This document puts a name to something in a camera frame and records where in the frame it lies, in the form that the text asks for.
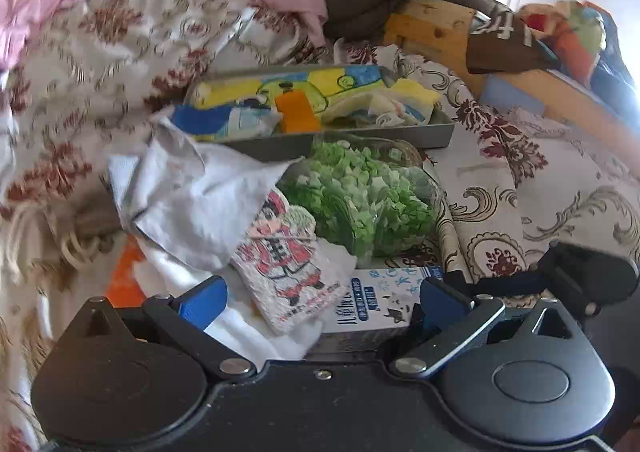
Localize yellow blue cartoon towel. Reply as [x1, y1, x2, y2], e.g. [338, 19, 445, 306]
[172, 66, 391, 140]

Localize bag of green pieces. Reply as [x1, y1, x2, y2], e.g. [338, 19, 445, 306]
[277, 132, 446, 263]

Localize floral satin bedspread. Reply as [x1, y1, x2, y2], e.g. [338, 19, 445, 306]
[0, 0, 640, 452]

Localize grey cloth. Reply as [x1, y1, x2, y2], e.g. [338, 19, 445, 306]
[107, 119, 306, 273]

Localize small white blue carton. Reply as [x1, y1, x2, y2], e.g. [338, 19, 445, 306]
[320, 264, 446, 350]

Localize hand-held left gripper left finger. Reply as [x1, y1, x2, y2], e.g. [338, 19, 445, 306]
[66, 276, 257, 380]

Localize brown printed garment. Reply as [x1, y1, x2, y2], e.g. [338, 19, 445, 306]
[467, 14, 561, 75]

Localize orange packet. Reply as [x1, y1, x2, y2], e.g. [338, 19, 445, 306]
[106, 237, 151, 309]

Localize yellow striped towel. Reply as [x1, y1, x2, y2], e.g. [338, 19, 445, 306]
[320, 79, 443, 129]

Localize grey tray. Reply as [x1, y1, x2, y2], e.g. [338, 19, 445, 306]
[182, 64, 456, 163]

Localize orange sponge cloth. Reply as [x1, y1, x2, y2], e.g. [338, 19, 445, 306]
[275, 92, 322, 135]

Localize cartoon print tissue packet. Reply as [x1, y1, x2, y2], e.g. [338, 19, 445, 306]
[231, 187, 353, 337]

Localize light blue panel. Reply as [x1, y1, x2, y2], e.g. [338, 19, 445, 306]
[479, 74, 547, 117]

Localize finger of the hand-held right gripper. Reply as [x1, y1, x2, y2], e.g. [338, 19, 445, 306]
[444, 265, 552, 299]

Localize light blue tissue packet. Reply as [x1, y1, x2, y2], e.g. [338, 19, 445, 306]
[225, 99, 283, 139]

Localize blue jeans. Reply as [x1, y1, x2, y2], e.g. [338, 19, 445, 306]
[590, 12, 640, 123]

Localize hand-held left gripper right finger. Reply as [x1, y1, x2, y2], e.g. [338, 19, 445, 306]
[390, 276, 582, 379]

